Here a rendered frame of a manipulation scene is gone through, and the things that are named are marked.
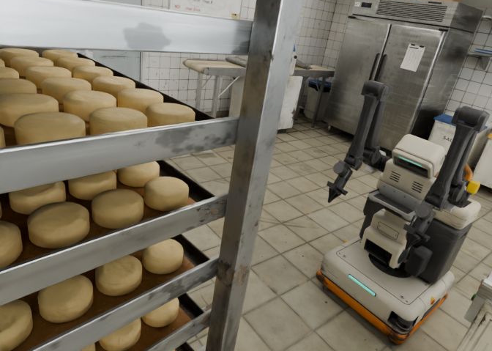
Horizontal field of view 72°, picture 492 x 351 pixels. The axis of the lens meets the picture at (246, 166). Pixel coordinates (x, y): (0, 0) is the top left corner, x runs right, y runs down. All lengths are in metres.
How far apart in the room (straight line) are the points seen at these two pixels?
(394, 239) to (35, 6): 2.02
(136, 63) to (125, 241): 4.47
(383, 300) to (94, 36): 2.10
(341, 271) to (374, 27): 3.74
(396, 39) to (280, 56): 4.79
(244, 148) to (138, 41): 0.15
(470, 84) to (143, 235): 5.47
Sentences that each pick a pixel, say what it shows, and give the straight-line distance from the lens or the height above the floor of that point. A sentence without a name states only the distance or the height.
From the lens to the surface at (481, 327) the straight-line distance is 1.55.
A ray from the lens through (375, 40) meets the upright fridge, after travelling 5.24.
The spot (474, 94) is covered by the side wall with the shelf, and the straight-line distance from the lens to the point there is 5.65.
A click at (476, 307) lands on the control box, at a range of 1.57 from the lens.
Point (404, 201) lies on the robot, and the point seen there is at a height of 0.84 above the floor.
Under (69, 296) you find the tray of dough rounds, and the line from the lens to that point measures 0.41.
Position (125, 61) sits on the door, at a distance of 4.71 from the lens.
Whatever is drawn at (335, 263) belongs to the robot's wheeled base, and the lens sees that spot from 2.32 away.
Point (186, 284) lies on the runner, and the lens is 0.42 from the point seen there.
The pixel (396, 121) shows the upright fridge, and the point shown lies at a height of 0.57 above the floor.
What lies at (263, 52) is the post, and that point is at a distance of 0.32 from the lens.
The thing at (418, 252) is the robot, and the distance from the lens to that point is 2.22.
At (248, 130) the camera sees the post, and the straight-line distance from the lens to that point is 0.34.
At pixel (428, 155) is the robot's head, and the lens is 1.87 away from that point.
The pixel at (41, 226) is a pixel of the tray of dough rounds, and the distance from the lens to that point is 0.35.
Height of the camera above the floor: 1.61
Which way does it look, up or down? 24 degrees down
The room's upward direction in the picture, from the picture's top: 9 degrees clockwise
